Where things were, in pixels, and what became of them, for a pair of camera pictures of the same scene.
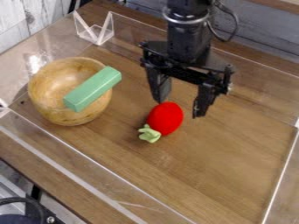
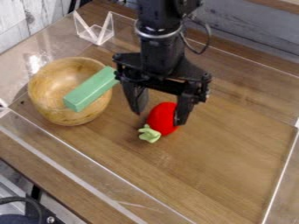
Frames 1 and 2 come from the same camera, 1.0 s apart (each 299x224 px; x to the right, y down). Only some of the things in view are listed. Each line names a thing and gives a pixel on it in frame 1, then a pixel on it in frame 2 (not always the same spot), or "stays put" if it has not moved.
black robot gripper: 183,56 to 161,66
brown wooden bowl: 54,80 stays put
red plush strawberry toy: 165,119 stays put
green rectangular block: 91,88 stays put
